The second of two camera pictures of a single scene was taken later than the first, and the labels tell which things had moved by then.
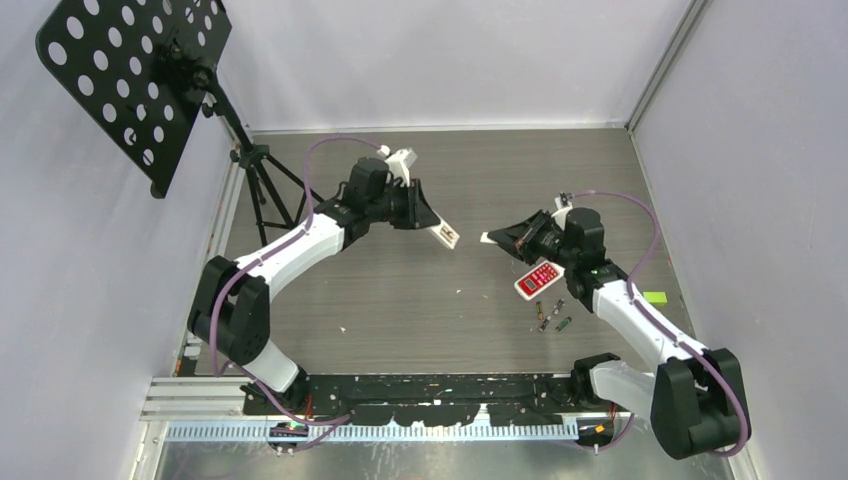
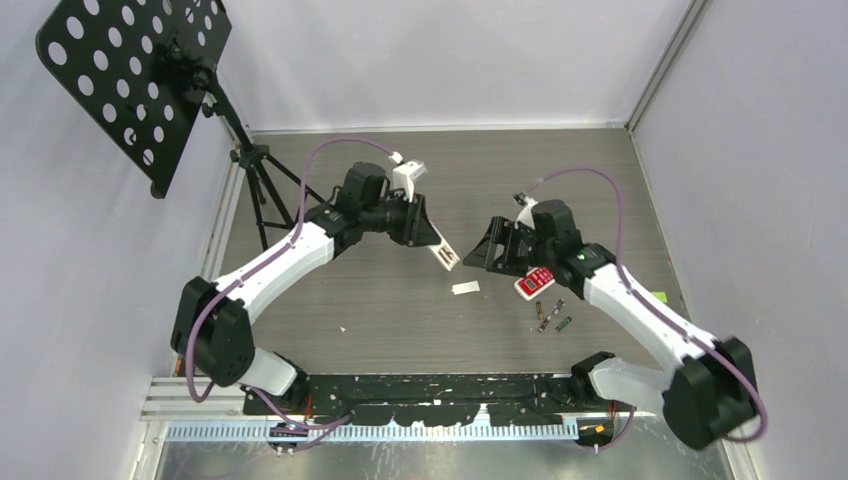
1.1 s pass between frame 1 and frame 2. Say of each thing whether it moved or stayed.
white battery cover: moved
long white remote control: moved
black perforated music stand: stayed
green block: stayed
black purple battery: stayed
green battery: stayed
